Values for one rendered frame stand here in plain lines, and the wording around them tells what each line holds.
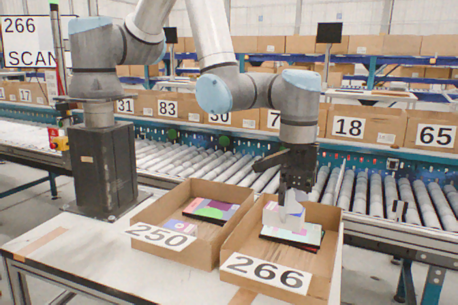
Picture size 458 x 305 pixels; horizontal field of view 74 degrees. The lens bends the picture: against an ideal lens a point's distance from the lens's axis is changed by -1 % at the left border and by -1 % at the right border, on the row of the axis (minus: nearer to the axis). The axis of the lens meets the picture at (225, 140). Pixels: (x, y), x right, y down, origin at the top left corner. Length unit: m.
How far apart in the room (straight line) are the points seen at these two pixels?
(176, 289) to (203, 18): 0.67
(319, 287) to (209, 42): 0.61
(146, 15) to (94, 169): 0.58
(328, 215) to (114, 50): 0.94
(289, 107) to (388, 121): 1.13
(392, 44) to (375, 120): 4.56
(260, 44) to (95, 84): 5.68
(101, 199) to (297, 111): 0.83
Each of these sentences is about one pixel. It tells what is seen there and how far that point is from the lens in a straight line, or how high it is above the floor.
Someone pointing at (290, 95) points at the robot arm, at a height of 1.25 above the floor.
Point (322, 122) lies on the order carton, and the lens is 1.82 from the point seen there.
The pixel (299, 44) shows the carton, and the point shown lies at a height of 1.55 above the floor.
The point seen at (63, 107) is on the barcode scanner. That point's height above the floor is 1.06.
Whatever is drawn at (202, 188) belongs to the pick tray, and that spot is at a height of 0.81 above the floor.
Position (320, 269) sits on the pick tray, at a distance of 0.98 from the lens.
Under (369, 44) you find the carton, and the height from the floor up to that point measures 1.56.
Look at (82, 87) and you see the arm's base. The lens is 1.16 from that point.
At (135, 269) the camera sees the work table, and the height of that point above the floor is 0.75.
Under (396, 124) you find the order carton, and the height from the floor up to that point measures 1.00.
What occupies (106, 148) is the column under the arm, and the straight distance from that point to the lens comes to 1.17.
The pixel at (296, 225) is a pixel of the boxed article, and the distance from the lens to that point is 0.83.
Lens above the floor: 1.34
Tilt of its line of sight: 16 degrees down
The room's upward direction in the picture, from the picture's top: 1 degrees clockwise
